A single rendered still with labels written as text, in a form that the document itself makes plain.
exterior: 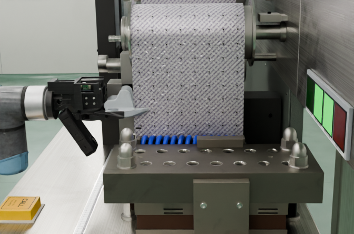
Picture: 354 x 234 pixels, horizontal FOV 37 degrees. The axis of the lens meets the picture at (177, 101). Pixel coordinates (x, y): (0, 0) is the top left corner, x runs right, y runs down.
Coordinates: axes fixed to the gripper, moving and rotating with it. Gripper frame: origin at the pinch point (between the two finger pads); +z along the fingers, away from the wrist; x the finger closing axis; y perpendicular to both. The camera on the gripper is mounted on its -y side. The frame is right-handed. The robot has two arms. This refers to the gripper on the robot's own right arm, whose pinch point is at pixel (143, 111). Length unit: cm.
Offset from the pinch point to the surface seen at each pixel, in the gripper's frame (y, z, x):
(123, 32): 16.8, -3.8, 2.4
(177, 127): -3.5, 7.5, -0.3
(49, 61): -88, -175, 556
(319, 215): -109, 82, 167
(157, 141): -5.4, 3.3, -3.7
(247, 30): 17.1, 22.1, 0.4
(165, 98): 3.0, 4.9, -0.2
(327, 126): 7.9, 30.1, -36.4
